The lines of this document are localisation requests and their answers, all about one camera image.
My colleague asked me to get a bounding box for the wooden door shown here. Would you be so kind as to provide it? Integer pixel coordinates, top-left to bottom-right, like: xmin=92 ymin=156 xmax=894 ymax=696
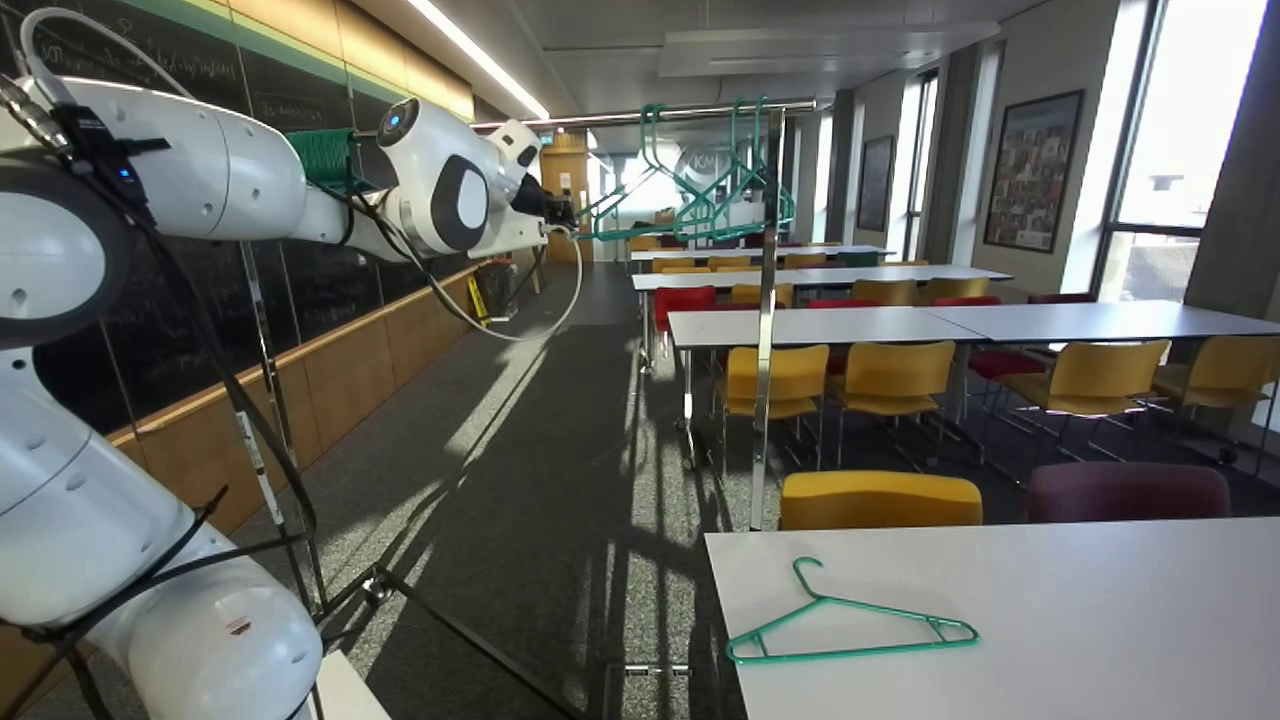
xmin=536 ymin=130 xmax=595 ymax=266

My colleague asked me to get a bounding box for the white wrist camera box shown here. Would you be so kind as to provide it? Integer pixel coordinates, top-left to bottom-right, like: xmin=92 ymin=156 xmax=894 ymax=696
xmin=483 ymin=115 xmax=545 ymax=171

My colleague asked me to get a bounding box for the white rectangular table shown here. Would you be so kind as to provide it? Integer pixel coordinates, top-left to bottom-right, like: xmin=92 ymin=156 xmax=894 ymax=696
xmin=931 ymin=298 xmax=1280 ymax=345
xmin=663 ymin=302 xmax=970 ymax=464
xmin=626 ymin=245 xmax=894 ymax=264
xmin=700 ymin=516 xmax=1280 ymax=720
xmin=626 ymin=264 xmax=1012 ymax=296

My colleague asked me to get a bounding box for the thin wrist cable loop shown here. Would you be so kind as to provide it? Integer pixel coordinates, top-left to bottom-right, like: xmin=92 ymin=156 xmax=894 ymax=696
xmin=356 ymin=194 xmax=593 ymax=346

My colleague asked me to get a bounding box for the metal rack upright pole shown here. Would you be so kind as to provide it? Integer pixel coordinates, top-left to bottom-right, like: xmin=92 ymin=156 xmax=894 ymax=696
xmin=742 ymin=99 xmax=790 ymax=534
xmin=235 ymin=235 xmax=332 ymax=621

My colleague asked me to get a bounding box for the small framed wall picture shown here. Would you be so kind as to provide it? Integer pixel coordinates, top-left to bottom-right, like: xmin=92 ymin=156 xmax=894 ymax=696
xmin=854 ymin=130 xmax=900 ymax=235

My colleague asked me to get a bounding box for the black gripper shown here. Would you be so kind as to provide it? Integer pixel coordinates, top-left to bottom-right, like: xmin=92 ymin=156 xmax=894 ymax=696
xmin=509 ymin=171 xmax=581 ymax=228

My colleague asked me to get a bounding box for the black rack base bar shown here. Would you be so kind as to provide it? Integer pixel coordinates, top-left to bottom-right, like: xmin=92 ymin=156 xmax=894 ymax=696
xmin=314 ymin=563 xmax=584 ymax=720

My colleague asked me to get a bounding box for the white robot base platform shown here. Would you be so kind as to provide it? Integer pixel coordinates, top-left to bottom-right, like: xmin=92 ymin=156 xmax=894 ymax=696
xmin=302 ymin=652 xmax=395 ymax=720

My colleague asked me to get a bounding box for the large framed wall picture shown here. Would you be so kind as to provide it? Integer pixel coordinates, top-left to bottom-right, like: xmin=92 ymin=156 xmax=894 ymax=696
xmin=981 ymin=86 xmax=1088 ymax=255

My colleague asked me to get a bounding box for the ceiling light strip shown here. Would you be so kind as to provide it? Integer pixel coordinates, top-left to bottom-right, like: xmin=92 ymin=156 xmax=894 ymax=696
xmin=405 ymin=0 xmax=550 ymax=125

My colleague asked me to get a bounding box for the yellow leaning sign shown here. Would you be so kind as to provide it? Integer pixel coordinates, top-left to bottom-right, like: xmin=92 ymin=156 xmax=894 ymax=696
xmin=459 ymin=270 xmax=497 ymax=326

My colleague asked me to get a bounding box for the yellow chair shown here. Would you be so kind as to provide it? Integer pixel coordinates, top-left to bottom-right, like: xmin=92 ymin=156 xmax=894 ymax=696
xmin=776 ymin=468 xmax=989 ymax=533
xmin=722 ymin=281 xmax=794 ymax=312
xmin=851 ymin=275 xmax=923 ymax=308
xmin=1007 ymin=339 xmax=1170 ymax=455
xmin=834 ymin=339 xmax=958 ymax=464
xmin=915 ymin=275 xmax=994 ymax=302
xmin=720 ymin=345 xmax=831 ymax=464
xmin=1155 ymin=330 xmax=1280 ymax=464

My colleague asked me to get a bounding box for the metal rack rail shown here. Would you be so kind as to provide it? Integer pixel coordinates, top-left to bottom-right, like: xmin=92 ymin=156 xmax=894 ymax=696
xmin=473 ymin=96 xmax=822 ymax=134

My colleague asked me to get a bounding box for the red chair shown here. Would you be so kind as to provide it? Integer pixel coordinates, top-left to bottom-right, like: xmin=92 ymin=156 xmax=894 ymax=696
xmin=965 ymin=346 xmax=1051 ymax=383
xmin=646 ymin=282 xmax=720 ymax=334

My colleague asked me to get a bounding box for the green plastic coat hanger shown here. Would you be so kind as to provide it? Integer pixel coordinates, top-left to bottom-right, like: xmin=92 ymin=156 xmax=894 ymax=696
xmin=670 ymin=99 xmax=790 ymax=247
xmin=584 ymin=102 xmax=733 ymax=247
xmin=720 ymin=553 xmax=984 ymax=669
xmin=690 ymin=99 xmax=800 ymax=247

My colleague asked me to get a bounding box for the tall window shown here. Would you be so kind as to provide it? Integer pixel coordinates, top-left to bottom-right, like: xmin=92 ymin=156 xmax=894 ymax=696
xmin=1091 ymin=0 xmax=1270 ymax=302
xmin=884 ymin=73 xmax=941 ymax=264

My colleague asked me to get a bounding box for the maroon chair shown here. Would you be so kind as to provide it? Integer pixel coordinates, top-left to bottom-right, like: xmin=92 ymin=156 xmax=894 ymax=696
xmin=1021 ymin=460 xmax=1236 ymax=523

